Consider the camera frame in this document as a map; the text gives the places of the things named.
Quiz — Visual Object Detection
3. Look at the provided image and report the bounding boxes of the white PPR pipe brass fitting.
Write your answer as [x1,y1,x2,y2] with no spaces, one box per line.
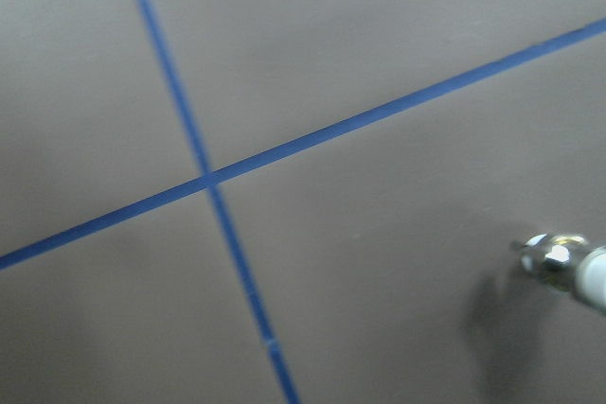
[510,233,605,315]

